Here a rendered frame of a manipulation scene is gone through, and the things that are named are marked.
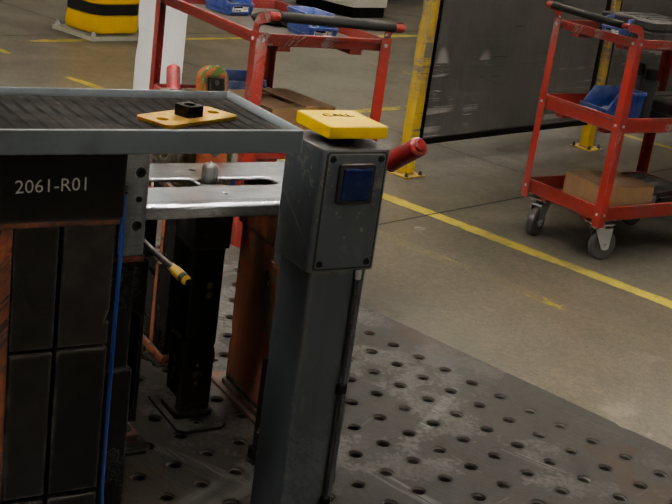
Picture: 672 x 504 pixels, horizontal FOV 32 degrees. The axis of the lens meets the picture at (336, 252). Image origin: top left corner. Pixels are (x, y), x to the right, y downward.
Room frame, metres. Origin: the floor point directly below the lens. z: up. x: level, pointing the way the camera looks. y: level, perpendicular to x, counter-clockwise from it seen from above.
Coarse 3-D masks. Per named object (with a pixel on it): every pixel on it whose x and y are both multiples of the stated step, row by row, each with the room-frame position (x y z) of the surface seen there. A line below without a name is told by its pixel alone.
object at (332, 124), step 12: (300, 120) 1.00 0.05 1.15; (312, 120) 0.98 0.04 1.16; (324, 120) 0.97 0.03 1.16; (336, 120) 0.98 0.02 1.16; (348, 120) 0.99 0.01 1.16; (360, 120) 0.99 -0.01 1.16; (372, 120) 1.00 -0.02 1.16; (324, 132) 0.96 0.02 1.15; (336, 132) 0.96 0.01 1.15; (348, 132) 0.96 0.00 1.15; (360, 132) 0.97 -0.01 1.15; (372, 132) 0.98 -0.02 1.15; (384, 132) 0.98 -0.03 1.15
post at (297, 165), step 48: (336, 144) 0.97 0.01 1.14; (288, 192) 0.99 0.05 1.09; (336, 192) 0.95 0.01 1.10; (288, 240) 0.98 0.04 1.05; (336, 240) 0.96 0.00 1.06; (288, 288) 0.98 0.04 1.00; (336, 288) 0.97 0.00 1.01; (288, 336) 0.97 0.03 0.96; (336, 336) 0.97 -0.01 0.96; (288, 384) 0.96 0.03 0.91; (336, 384) 0.98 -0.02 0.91; (288, 432) 0.96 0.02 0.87; (336, 432) 0.98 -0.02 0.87; (288, 480) 0.96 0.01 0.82
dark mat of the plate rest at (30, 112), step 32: (0, 96) 0.89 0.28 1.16; (32, 96) 0.91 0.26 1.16; (64, 96) 0.92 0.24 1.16; (0, 128) 0.79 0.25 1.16; (32, 128) 0.81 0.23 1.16; (64, 128) 0.82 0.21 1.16; (96, 128) 0.83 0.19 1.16; (128, 128) 0.85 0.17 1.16; (160, 128) 0.86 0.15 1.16; (192, 128) 0.87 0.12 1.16; (224, 128) 0.89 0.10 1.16; (256, 128) 0.91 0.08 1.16
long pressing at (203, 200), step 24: (168, 168) 1.33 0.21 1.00; (192, 168) 1.34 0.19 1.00; (240, 168) 1.38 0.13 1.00; (264, 168) 1.39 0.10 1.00; (168, 192) 1.23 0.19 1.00; (192, 192) 1.24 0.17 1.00; (216, 192) 1.26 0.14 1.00; (240, 192) 1.27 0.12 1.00; (264, 192) 1.28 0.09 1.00; (168, 216) 1.17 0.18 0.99; (192, 216) 1.19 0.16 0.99; (216, 216) 1.20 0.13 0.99; (240, 216) 1.22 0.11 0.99
